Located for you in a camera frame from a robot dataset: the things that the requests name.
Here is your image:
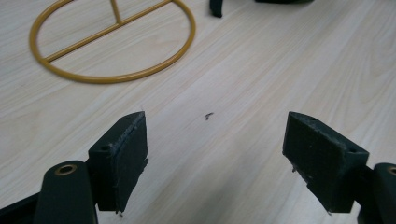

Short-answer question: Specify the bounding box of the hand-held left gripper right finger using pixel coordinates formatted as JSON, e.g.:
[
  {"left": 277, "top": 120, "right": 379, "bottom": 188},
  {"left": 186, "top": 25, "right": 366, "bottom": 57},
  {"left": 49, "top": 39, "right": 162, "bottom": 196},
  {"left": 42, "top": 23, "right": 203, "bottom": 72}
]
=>
[{"left": 282, "top": 111, "right": 371, "bottom": 214}]

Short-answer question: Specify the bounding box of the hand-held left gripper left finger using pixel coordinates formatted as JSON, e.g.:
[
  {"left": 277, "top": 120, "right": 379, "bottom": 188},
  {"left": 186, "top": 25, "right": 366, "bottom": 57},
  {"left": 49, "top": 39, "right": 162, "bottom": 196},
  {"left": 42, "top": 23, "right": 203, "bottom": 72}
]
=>
[{"left": 88, "top": 110, "right": 149, "bottom": 215}]

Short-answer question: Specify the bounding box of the gold metal ring stand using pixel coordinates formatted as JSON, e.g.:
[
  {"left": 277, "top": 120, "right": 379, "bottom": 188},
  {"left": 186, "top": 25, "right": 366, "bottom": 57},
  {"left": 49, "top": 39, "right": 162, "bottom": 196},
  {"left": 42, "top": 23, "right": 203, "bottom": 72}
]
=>
[{"left": 28, "top": 0, "right": 197, "bottom": 85}]

